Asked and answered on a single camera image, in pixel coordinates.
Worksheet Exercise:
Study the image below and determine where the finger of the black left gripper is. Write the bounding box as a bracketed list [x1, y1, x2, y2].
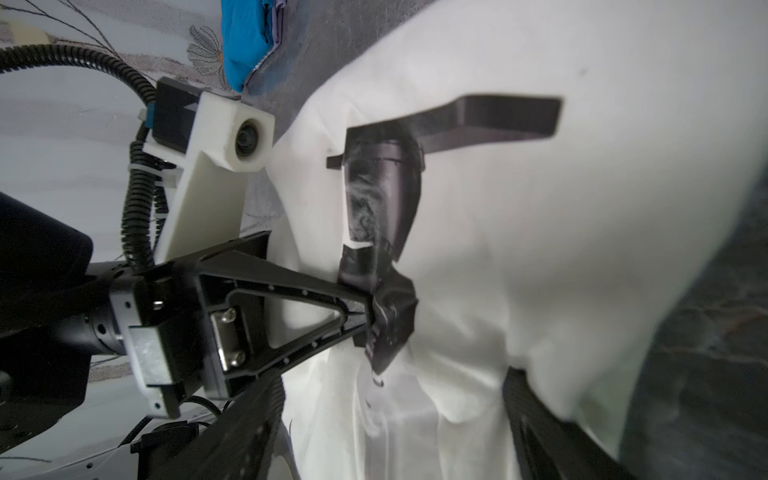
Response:
[221, 311, 369, 396]
[197, 231, 369, 312]

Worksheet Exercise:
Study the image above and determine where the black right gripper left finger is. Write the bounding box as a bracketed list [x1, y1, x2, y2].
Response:
[150, 370, 285, 480]

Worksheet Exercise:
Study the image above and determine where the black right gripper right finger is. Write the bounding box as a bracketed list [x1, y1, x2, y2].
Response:
[502, 368, 634, 480]

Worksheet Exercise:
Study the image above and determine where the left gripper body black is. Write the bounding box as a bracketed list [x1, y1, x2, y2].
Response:
[109, 263, 252, 419]

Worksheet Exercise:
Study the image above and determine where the white t-shirt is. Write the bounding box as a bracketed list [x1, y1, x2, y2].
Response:
[268, 1, 767, 479]

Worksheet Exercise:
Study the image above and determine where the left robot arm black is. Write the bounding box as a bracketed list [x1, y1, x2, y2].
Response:
[1, 44, 373, 450]

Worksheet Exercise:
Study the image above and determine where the folded blue t-shirt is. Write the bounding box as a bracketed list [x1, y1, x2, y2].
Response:
[220, 0, 265, 93]

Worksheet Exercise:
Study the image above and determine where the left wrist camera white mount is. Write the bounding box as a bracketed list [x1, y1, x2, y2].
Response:
[143, 77, 275, 263]

